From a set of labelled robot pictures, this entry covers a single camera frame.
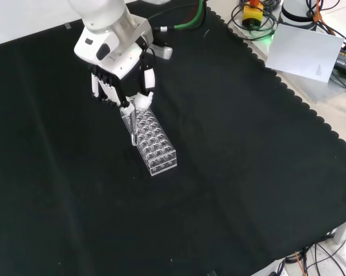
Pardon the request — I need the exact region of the black power adapter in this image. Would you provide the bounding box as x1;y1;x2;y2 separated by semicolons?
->
333;48;346;73

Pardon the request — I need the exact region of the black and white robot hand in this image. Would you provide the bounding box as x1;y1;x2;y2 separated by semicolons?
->
73;25;156;115

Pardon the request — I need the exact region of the green cable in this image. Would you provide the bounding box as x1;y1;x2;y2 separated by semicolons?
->
153;0;206;33

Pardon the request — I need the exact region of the yellow stop button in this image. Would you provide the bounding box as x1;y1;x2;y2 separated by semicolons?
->
242;0;265;27

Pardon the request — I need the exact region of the pale board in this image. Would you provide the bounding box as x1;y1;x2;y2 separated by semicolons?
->
264;23;345;85

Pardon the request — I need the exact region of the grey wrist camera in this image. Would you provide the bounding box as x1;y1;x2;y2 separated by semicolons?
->
147;43;173;60

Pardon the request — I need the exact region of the clear plastic test tube rack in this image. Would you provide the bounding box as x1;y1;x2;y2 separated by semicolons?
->
120;97;178;177

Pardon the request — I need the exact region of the black bench cloth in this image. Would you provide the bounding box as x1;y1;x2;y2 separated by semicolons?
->
0;0;346;276

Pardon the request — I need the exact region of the clear glass test tube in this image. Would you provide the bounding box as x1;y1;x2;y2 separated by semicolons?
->
129;101;138;146

